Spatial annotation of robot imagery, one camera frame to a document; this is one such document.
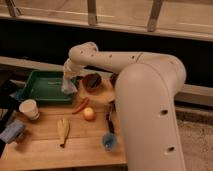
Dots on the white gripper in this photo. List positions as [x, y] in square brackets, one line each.
[71, 69]

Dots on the grey blue towel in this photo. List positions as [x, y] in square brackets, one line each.
[68, 86]

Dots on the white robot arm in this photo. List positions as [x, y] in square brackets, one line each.
[144, 97]

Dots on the green plastic tray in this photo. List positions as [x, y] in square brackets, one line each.
[45, 87]

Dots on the brown bowl left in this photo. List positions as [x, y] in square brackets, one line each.
[92, 82]

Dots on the brown bowl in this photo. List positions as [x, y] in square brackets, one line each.
[113, 79]
[92, 82]

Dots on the red chili pepper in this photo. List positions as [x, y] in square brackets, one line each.
[81, 106]

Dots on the brown bowl right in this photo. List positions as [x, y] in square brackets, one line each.
[113, 79]

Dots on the yellow apple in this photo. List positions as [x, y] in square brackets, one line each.
[89, 114]

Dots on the white paper cup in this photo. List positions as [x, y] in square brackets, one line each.
[29, 109]

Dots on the yellow banana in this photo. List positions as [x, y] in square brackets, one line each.
[63, 127]

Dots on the black stand at left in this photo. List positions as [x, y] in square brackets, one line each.
[7, 103]

